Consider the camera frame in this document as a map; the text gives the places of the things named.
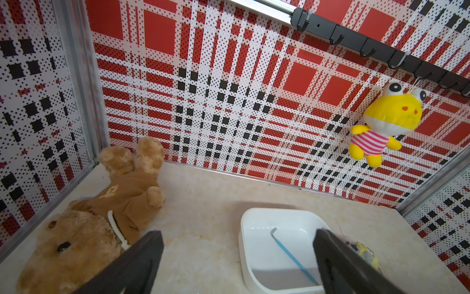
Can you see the small yellow keychain toy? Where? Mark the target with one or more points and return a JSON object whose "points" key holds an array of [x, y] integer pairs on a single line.
{"points": [[365, 253]]}

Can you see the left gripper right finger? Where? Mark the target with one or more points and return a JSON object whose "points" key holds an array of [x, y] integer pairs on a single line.
{"points": [[344, 272]]}

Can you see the white plastic storage box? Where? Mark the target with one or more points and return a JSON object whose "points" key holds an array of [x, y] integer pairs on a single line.
{"points": [[266, 268]]}

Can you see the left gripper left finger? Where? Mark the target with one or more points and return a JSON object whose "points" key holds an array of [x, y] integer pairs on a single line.
{"points": [[133, 272]]}

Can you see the blue hex key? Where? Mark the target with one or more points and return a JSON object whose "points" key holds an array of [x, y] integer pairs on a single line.
{"points": [[292, 257]]}

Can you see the yellow frog plush toy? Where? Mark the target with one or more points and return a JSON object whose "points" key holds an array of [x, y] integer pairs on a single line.
{"points": [[394, 113]]}

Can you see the brown teddy bear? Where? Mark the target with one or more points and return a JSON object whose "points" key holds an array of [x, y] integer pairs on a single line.
{"points": [[76, 245]]}

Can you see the black hook rail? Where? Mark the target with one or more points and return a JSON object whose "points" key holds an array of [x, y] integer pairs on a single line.
{"points": [[367, 47]]}

